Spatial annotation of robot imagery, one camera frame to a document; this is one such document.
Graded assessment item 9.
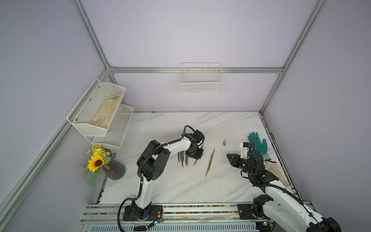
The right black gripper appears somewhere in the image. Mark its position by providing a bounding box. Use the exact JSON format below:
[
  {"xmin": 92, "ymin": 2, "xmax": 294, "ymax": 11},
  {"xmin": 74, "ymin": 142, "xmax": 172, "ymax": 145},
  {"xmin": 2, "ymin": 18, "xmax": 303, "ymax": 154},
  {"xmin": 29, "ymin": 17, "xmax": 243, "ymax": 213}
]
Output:
[{"xmin": 226, "ymin": 153, "xmax": 254, "ymax": 175}]

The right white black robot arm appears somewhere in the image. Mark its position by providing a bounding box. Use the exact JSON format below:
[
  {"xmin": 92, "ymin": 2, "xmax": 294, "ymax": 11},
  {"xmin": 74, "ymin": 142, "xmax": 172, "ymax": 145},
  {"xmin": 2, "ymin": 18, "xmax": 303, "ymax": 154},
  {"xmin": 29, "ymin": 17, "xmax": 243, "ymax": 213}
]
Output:
[{"xmin": 227, "ymin": 149, "xmax": 341, "ymax": 232}]

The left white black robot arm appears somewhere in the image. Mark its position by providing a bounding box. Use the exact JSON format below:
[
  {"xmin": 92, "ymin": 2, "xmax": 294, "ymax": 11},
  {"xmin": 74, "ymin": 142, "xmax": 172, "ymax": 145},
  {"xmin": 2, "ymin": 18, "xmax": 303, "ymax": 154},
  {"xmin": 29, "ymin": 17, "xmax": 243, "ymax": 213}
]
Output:
[{"xmin": 131, "ymin": 130, "xmax": 205, "ymax": 214}]

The green rubber glove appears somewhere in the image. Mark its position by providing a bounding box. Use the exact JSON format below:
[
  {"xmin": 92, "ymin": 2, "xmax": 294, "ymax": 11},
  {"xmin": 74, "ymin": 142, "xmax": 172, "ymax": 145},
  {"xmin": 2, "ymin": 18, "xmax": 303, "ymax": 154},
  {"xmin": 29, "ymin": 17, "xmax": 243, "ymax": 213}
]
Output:
[{"xmin": 248, "ymin": 132, "xmax": 271, "ymax": 160}]

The beige fabric glove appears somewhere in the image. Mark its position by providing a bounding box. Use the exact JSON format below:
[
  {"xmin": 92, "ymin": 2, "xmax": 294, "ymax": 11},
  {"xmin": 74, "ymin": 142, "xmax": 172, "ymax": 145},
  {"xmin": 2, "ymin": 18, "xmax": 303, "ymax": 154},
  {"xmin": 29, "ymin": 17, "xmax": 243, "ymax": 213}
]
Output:
[{"xmin": 266, "ymin": 160, "xmax": 290, "ymax": 187}]

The dark ribbed vase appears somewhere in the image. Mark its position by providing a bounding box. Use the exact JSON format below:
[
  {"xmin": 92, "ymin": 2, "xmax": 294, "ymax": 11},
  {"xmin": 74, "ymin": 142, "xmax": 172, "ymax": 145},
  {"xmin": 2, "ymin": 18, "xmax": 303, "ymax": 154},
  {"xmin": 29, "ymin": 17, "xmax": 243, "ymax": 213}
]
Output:
[{"xmin": 102, "ymin": 159, "xmax": 126, "ymax": 180}]

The lower white mesh shelf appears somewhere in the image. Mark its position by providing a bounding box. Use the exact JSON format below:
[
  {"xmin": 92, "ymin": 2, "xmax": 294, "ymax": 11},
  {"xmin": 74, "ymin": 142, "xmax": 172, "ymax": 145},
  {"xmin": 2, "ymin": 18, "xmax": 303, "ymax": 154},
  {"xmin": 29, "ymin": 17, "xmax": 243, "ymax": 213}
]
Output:
[{"xmin": 92, "ymin": 104, "xmax": 134, "ymax": 153}]

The white mesh shelf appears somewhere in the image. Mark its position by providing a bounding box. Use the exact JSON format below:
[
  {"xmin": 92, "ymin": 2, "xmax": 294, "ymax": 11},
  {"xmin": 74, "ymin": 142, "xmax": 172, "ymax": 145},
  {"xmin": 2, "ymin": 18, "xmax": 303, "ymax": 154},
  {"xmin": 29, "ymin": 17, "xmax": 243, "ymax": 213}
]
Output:
[
  {"xmin": 92, "ymin": 104, "xmax": 134, "ymax": 153},
  {"xmin": 67, "ymin": 81, "xmax": 126, "ymax": 137}
]

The artificial sunflower bouquet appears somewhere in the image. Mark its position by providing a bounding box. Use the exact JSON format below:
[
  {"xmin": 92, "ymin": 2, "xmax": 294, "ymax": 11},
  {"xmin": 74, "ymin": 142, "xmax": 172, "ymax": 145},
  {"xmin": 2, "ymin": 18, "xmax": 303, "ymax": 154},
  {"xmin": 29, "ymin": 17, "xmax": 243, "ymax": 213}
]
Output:
[{"xmin": 83, "ymin": 143, "xmax": 112, "ymax": 189}]

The upper white mesh shelf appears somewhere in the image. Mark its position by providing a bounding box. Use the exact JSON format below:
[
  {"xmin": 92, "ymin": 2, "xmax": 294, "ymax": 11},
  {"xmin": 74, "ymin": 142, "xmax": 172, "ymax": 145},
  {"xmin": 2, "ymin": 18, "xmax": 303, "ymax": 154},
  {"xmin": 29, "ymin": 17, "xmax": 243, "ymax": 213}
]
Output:
[{"xmin": 67, "ymin": 81, "xmax": 126, "ymax": 137}]

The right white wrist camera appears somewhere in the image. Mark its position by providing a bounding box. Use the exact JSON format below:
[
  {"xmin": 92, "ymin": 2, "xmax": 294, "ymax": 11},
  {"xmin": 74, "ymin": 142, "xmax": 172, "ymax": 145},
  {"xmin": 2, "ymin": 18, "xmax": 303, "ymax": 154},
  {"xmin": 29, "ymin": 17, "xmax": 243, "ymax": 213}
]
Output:
[{"xmin": 240, "ymin": 142, "xmax": 250, "ymax": 159}]

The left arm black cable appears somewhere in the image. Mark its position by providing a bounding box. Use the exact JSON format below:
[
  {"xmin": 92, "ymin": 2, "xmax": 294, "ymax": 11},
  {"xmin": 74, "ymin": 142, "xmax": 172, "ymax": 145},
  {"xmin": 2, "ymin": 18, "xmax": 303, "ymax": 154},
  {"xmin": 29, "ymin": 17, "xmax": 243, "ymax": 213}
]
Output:
[{"xmin": 116, "ymin": 125, "xmax": 198, "ymax": 232}]

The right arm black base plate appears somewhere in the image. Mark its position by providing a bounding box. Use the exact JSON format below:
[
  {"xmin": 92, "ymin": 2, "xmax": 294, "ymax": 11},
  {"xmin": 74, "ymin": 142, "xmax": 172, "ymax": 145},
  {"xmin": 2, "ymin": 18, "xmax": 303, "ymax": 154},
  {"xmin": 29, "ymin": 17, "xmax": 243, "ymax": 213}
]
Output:
[{"xmin": 237, "ymin": 204, "xmax": 258, "ymax": 220}]

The white wire wall basket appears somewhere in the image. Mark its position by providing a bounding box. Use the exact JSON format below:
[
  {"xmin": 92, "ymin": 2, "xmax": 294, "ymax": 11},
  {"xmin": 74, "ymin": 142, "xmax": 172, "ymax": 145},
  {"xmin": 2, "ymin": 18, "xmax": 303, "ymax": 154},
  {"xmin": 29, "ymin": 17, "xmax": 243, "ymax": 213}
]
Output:
[{"xmin": 180, "ymin": 62, "xmax": 224, "ymax": 94}]

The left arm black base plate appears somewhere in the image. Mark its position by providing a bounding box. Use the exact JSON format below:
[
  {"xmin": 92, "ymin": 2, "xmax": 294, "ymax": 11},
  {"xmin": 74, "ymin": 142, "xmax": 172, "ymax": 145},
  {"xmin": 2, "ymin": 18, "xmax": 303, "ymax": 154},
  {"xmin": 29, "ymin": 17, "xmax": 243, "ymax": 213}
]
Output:
[{"xmin": 121, "ymin": 206, "xmax": 163, "ymax": 221}]

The aluminium frame profile back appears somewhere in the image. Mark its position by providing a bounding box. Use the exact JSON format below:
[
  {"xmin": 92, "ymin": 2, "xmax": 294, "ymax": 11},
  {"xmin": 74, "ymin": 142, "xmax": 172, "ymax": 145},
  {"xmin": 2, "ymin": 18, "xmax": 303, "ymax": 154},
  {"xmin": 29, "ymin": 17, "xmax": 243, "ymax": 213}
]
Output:
[{"xmin": 110, "ymin": 67, "xmax": 284, "ymax": 74}]

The aluminium front rail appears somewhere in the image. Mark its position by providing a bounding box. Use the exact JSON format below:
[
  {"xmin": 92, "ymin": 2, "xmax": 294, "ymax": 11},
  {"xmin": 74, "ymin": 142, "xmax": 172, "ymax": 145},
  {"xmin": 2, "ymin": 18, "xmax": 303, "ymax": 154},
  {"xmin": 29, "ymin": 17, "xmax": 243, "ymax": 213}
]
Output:
[{"xmin": 76, "ymin": 200, "xmax": 327, "ymax": 232}]

